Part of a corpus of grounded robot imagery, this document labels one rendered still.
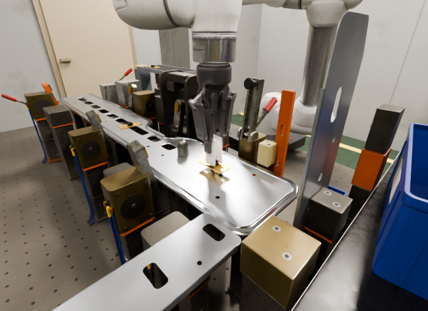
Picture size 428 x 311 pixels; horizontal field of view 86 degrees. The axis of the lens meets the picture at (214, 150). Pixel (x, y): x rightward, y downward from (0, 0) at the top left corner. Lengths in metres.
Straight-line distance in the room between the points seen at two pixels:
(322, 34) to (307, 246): 0.82
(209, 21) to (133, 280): 0.44
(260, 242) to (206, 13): 0.38
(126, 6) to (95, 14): 3.30
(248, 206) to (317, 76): 0.76
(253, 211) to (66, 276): 0.59
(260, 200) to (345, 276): 0.21
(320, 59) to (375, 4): 2.66
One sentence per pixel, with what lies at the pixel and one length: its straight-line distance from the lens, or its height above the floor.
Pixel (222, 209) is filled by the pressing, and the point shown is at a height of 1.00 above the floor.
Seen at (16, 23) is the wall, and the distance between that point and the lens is 3.78.
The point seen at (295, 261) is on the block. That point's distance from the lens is 0.34.
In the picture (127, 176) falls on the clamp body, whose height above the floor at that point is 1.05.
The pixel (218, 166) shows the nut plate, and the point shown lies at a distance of 0.58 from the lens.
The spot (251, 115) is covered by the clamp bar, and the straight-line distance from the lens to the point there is 0.66.
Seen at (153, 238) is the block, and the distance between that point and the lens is 0.47.
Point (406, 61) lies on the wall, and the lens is 3.57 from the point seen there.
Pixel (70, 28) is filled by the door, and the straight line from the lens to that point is 3.79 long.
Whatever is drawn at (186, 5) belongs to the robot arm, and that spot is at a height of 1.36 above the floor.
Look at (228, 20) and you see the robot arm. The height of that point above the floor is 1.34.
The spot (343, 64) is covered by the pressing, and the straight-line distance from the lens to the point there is 0.35.
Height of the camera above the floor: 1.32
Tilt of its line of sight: 26 degrees down
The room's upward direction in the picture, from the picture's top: straight up
